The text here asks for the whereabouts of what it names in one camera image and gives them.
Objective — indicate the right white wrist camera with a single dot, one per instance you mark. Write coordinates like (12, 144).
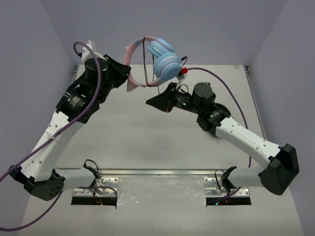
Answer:
(182, 75)

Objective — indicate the metal table rail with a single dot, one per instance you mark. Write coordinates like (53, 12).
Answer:
(156, 172)

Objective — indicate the pink blue cat-ear headphones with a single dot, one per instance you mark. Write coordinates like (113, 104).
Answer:
(166, 67)

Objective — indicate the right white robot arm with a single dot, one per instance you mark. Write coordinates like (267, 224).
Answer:
(278, 165)

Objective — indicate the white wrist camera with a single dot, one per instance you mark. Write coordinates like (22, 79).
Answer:
(85, 54)
(182, 75)

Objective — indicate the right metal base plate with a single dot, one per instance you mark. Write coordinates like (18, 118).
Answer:
(213, 191)

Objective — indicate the metal base plate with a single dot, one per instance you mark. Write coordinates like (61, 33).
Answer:
(213, 191)
(104, 187)

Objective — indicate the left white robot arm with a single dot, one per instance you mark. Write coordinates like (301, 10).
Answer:
(81, 100)

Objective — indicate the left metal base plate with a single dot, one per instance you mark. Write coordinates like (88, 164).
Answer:
(104, 187)

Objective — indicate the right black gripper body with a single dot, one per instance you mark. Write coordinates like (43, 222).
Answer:
(184, 101)

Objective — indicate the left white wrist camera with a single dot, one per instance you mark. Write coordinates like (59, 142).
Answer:
(85, 54)

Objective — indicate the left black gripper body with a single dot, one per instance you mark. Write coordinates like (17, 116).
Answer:
(114, 72)

